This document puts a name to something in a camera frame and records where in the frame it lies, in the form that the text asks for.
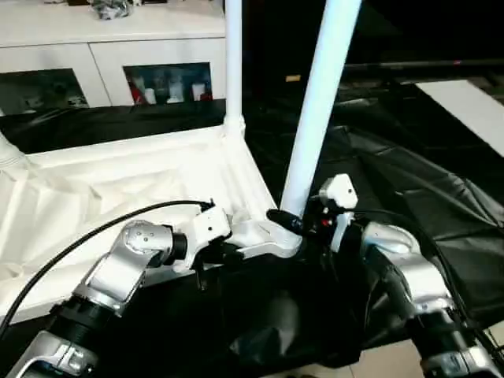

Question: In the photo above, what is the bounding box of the white plastic table top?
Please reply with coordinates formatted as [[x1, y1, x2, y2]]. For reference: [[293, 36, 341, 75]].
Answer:
[[0, 117, 303, 327]]

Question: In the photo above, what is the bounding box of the black plastic mat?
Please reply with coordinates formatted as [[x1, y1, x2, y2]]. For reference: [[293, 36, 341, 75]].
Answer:
[[0, 80, 504, 369]]

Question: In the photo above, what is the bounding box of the white printed carton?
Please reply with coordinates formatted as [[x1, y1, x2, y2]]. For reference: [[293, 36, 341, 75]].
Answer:
[[167, 75, 184, 104]]

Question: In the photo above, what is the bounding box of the tall black cabinet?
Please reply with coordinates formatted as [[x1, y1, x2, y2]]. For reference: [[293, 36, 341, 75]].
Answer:
[[243, 0, 328, 99]]

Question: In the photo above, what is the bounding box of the white flat board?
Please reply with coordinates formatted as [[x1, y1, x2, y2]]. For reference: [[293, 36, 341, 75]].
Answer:
[[414, 80, 504, 150]]

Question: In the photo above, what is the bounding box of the black horizontal bar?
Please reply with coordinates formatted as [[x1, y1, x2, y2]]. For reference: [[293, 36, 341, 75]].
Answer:
[[341, 57, 504, 71]]

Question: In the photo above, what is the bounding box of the white cabinet with glass doors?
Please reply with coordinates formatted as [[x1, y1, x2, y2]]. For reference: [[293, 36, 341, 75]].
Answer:
[[0, 0, 228, 116]]

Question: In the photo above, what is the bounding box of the patterned mug on cabinet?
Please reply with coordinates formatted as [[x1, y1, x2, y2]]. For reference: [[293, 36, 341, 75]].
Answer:
[[90, 0, 134, 21]]

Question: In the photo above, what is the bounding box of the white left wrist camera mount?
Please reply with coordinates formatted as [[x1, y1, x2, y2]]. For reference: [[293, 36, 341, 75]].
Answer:
[[172, 206, 234, 276]]

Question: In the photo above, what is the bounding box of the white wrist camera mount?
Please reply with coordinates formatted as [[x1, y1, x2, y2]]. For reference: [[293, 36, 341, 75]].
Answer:
[[317, 172, 360, 254], [172, 206, 234, 276]]

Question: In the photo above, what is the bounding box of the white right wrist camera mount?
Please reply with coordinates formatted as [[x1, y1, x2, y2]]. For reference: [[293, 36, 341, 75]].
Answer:
[[317, 172, 360, 254]]

